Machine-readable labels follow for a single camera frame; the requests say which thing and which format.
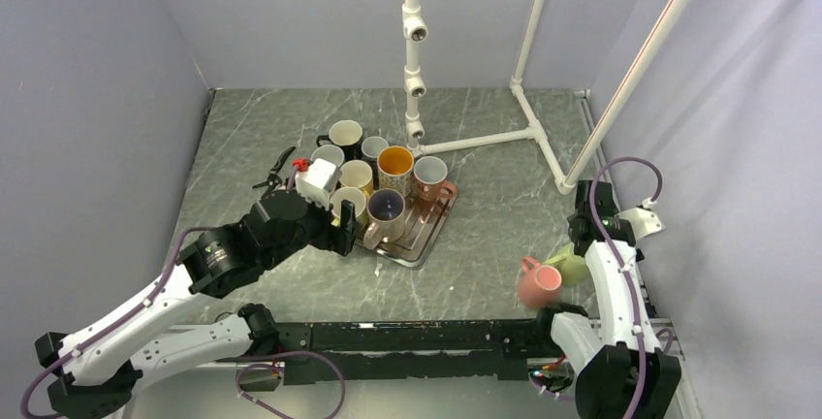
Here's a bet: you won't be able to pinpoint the lime green faceted mug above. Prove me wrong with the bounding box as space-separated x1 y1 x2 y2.
330 186 369 227

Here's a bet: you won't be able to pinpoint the pink lidded cup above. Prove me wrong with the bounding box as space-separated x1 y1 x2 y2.
363 189 406 249

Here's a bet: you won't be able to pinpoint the yellow mug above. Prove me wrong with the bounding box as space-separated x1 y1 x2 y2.
339 160 374 197

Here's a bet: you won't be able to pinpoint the clear glass mug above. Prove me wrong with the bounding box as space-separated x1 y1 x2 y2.
377 145 415 197

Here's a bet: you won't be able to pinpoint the blue floral mug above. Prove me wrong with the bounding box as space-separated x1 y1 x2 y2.
310 145 346 168

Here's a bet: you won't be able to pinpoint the grey blue mug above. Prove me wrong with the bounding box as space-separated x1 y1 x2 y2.
361 136 390 165

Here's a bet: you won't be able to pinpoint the black white-lined mug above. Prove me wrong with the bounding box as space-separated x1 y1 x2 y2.
315 119 364 161

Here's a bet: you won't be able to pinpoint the terracotta brown mug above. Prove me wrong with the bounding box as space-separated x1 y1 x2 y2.
413 156 457 202

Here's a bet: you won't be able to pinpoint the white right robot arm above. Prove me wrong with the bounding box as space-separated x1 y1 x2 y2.
533 180 681 418

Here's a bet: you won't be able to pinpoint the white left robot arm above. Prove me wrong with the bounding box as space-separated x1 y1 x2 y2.
35 159 362 418

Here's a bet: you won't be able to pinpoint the light green mug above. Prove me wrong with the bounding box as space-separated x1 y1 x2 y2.
544 243 589 288

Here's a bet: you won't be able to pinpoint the pink mug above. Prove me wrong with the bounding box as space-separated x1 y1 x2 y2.
518 256 563 310

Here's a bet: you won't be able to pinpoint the steel serving tray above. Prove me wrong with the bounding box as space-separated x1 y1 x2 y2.
372 180 458 268

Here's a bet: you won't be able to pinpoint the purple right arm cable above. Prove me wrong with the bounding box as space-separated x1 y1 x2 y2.
527 156 676 419

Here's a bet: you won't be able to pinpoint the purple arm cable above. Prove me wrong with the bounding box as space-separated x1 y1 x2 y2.
527 156 676 419
18 168 348 419

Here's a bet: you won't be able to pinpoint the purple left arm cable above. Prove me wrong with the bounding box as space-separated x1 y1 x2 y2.
18 168 348 419

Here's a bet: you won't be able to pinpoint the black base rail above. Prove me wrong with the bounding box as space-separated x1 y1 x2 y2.
238 303 586 385

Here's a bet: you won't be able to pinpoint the white PVC pipe frame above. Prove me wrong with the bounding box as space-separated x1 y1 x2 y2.
400 0 720 196

